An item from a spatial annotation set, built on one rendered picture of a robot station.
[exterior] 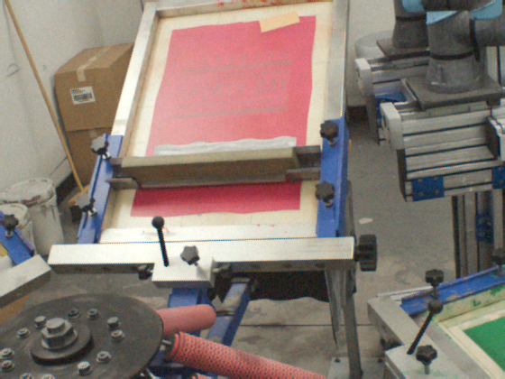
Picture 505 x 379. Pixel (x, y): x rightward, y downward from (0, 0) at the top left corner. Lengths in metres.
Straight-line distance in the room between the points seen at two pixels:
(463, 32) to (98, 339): 1.28
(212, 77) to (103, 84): 3.05
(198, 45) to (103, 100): 2.99
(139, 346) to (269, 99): 1.00
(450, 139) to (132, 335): 1.23
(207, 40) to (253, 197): 0.55
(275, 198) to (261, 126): 0.21
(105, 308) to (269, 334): 2.25
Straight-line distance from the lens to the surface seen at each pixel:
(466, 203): 2.53
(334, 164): 1.77
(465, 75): 2.12
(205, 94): 2.06
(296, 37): 2.11
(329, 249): 1.61
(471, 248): 2.61
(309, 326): 3.47
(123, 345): 1.15
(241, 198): 1.83
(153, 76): 2.16
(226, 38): 2.17
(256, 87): 2.02
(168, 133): 2.01
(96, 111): 5.18
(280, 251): 1.63
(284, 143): 1.88
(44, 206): 4.47
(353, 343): 3.03
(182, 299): 1.64
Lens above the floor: 1.92
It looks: 23 degrees down
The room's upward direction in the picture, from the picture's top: 10 degrees counter-clockwise
